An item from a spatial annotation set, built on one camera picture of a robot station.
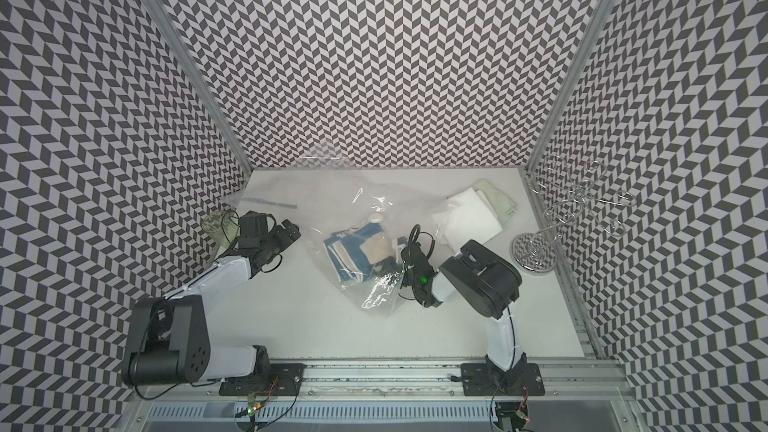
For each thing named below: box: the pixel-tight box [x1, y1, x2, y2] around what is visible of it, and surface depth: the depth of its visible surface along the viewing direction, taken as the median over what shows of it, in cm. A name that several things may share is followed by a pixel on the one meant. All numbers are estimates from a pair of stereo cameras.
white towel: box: [443, 187, 503, 253], surface depth 98 cm
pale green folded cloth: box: [473, 179, 517, 223], surface depth 107 cm
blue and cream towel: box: [323, 223, 391, 282], surface depth 94 cm
